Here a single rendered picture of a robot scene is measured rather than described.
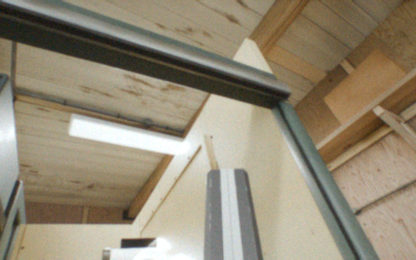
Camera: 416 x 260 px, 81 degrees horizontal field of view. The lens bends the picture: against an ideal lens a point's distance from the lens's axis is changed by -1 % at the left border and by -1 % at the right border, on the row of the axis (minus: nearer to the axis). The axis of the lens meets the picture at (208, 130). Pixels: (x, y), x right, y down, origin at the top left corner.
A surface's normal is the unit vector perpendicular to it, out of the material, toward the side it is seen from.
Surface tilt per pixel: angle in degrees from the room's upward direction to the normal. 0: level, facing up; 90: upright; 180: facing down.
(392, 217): 91
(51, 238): 90
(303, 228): 90
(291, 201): 90
